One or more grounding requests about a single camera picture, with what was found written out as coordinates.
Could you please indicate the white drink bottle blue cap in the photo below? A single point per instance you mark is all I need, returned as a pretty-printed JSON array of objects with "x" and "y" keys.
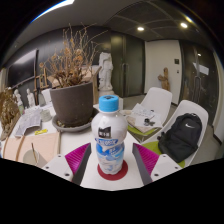
[{"x": 109, "y": 133}]

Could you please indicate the wooden easel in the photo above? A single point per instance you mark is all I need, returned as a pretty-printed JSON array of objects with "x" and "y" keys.
[{"x": 42, "y": 80}]

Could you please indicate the flat round red coaster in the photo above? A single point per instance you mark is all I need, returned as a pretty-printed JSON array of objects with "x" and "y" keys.
[{"x": 113, "y": 176}]

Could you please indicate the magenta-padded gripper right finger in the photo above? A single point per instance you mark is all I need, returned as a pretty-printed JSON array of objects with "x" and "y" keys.
[{"x": 148, "y": 159}]

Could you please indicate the black backpack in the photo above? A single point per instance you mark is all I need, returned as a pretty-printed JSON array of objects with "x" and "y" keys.
[{"x": 180, "y": 138}]

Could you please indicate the tall white plaster statue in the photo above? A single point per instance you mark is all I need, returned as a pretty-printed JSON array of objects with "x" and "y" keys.
[{"x": 106, "y": 71}]

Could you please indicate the yellow tag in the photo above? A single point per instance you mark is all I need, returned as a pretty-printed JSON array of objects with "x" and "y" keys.
[{"x": 41, "y": 132}]

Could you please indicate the small white cup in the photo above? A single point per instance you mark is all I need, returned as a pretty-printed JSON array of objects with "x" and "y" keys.
[{"x": 45, "y": 115}]

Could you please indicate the brown rocky sculpture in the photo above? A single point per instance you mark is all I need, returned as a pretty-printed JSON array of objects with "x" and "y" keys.
[{"x": 8, "y": 113}]

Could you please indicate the dark wall screen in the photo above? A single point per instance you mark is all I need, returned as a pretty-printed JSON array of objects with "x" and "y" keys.
[{"x": 21, "y": 68}]

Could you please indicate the long ceiling light panel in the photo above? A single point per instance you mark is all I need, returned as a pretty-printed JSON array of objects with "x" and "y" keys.
[{"x": 55, "y": 7}]

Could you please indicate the thin wooden stick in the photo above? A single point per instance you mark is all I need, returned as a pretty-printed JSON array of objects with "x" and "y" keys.
[{"x": 34, "y": 153}]

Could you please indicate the brown cardboard box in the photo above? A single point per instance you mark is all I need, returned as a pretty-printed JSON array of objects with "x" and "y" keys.
[{"x": 95, "y": 86}]

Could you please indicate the stack of papers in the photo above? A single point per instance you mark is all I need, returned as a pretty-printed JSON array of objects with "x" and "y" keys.
[{"x": 141, "y": 115}]

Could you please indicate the small white plaster figure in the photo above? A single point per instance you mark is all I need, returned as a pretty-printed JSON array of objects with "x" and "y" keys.
[{"x": 30, "y": 97}]

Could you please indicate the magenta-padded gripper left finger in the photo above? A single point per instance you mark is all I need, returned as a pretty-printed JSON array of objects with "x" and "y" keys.
[{"x": 75, "y": 159}]

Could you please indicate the white plaster bust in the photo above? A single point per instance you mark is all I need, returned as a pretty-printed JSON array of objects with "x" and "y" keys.
[{"x": 18, "y": 96}]

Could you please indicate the open newspaper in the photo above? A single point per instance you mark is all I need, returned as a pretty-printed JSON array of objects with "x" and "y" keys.
[{"x": 28, "y": 121}]

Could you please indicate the wooden figure sculpture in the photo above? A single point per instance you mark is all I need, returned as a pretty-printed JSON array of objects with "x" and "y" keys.
[{"x": 164, "y": 79}]

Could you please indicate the green seat cushion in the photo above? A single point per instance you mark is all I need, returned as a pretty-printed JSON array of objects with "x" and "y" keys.
[
  {"x": 151, "y": 146},
  {"x": 133, "y": 130}
]

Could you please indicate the grey plant saucer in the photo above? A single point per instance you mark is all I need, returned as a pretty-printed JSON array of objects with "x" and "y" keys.
[{"x": 71, "y": 129}]

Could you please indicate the round ceiling downlight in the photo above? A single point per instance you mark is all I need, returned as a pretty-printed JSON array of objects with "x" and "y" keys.
[
  {"x": 183, "y": 25},
  {"x": 140, "y": 29}
]

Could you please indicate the dried plant in grey pot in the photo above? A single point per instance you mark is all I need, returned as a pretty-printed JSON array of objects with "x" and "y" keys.
[{"x": 71, "y": 103}]

